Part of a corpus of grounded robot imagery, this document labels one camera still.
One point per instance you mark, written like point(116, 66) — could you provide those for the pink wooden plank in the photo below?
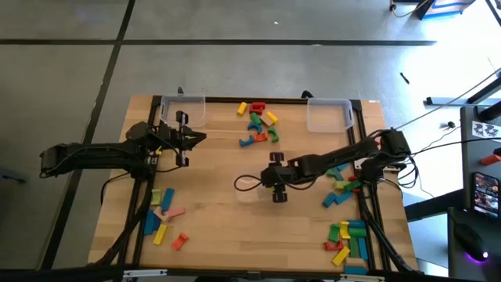
point(176, 212)

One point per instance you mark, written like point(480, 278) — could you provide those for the clear plastic bin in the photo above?
point(329, 117)
point(195, 113)
point(250, 196)

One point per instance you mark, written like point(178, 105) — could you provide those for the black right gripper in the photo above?
point(276, 176)

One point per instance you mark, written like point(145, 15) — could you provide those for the yellow wooden cylinder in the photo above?
point(272, 117)
point(242, 108)

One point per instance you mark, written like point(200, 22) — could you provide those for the red wooden arch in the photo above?
point(355, 191)
point(332, 247)
point(254, 111)

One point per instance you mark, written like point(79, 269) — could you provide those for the green wooden cylinder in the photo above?
point(255, 118)
point(357, 232)

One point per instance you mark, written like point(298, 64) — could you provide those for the blue wooden arch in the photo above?
point(250, 126)
point(244, 143)

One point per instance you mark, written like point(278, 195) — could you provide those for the natural wooden cylinder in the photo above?
point(355, 262)

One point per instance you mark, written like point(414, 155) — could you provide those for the black computer mouse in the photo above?
point(467, 237)

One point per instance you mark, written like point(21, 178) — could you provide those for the black stand legs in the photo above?
point(489, 92)

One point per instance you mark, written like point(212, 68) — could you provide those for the teal wooden plank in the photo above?
point(339, 177)

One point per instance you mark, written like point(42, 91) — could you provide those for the black marker pen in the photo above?
point(404, 78)

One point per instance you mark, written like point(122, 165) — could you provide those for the smartphone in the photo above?
point(486, 194)

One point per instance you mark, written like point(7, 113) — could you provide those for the paper with black patterns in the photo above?
point(485, 129)

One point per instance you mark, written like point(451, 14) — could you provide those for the natural wooden block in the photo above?
point(159, 213)

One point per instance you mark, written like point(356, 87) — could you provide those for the wide blue wooden block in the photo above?
point(149, 223)

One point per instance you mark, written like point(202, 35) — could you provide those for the orange wooden arch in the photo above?
point(178, 243)
point(260, 138)

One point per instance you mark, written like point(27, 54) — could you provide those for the green wooden plank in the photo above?
point(354, 246)
point(352, 185)

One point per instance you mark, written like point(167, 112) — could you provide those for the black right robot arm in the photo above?
point(332, 156)

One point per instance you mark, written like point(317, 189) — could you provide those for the black table clamp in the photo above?
point(307, 94)
point(180, 91)

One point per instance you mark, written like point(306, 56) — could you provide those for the yellow wooden plank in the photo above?
point(341, 255)
point(160, 234)

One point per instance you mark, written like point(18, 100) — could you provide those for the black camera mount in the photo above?
point(253, 276)

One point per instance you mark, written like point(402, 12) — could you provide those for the blue wooden plank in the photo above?
point(355, 270)
point(363, 248)
point(168, 199)
point(343, 167)
point(343, 197)

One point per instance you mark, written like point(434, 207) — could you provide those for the small black plug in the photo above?
point(451, 125)

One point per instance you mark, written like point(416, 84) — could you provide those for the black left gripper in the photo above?
point(172, 137)

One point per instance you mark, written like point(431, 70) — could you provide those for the dark floor object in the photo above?
point(13, 179)

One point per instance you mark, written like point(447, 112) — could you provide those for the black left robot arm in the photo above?
point(98, 154)

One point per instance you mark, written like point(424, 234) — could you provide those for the orange object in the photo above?
point(489, 159)

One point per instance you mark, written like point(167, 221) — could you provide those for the red wooden cylinder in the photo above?
point(259, 104)

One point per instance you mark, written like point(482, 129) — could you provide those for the grey stand base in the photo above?
point(442, 101)

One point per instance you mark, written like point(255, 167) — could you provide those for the silver frame bracket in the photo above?
point(145, 273)
point(362, 278)

